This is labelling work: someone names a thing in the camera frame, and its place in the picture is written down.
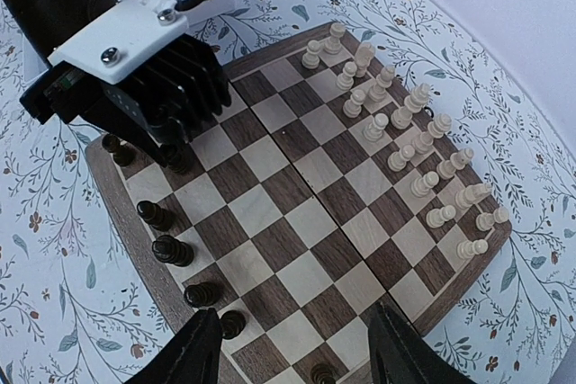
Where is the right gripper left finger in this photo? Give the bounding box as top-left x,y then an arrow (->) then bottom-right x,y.
139,308 -> 221,384

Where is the wooden chess board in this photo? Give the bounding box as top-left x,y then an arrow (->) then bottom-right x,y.
86,24 -> 511,383

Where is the white chess king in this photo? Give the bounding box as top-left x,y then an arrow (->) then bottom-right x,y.
391,83 -> 430,129

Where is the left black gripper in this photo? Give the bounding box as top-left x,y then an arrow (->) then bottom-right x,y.
20,64 -> 188,169

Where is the dark chess piece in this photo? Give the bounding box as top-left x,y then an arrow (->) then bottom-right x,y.
220,310 -> 247,340
310,363 -> 336,384
151,235 -> 194,267
102,134 -> 135,167
136,201 -> 174,232

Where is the dark chess pawn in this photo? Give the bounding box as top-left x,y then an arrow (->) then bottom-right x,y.
160,144 -> 190,174

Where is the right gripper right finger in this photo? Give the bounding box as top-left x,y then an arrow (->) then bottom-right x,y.
368,302 -> 472,384

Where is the floral table cloth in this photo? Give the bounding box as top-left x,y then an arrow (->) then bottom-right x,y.
1,0 -> 575,383

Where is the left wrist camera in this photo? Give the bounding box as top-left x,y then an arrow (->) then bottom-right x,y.
47,0 -> 233,142

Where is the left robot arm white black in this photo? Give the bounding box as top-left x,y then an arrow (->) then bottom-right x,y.
3,0 -> 188,171

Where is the white chess bishop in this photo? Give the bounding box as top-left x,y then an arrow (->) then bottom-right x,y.
436,147 -> 474,180

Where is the white chess pawn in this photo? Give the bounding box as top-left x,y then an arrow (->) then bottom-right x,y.
409,171 -> 440,198
475,207 -> 509,231
426,205 -> 456,228

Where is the white chess knight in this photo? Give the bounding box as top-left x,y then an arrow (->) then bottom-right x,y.
454,183 -> 492,210

